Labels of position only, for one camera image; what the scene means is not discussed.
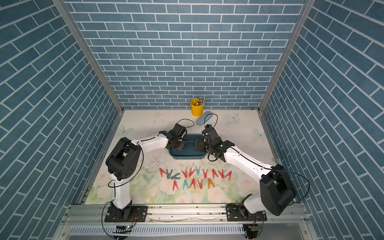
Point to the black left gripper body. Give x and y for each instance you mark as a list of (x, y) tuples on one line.
[(179, 145)]

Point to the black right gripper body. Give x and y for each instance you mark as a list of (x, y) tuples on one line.
[(203, 146)]

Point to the teal plastic storage box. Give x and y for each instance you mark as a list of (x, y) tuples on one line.
[(188, 152)]

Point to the red clothespin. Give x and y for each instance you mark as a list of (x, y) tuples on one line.
[(191, 172), (229, 175), (214, 173), (221, 173), (163, 172), (185, 174), (205, 172)]

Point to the teal clothespin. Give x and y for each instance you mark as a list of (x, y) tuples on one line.
[(197, 170)]

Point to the grey-teal clothespin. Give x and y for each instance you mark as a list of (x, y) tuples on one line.
[(169, 173), (175, 177)]

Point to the red clothespin second row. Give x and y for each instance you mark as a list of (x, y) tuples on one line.
[(200, 184), (193, 184), (175, 186)]

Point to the teal clothespin second row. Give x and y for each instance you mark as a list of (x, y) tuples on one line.
[(185, 184)]

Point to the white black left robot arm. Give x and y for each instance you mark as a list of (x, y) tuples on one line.
[(123, 160)]

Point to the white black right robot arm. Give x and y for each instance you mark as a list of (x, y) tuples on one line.
[(276, 187)]

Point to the grey fabric glasses case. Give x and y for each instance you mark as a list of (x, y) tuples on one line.
[(204, 118)]

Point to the yellow metal bucket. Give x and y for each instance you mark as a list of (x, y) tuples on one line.
[(196, 107)]

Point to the pens in bucket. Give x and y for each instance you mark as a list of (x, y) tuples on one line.
[(200, 101)]

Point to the right aluminium corner post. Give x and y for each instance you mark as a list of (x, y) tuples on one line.
[(307, 7)]

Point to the aluminium corner post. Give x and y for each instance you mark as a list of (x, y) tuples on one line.
[(307, 7), (76, 32)]

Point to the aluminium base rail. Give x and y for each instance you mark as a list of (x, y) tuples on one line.
[(180, 214)]

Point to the left aluminium corner post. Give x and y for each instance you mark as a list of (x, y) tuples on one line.
[(76, 32)]

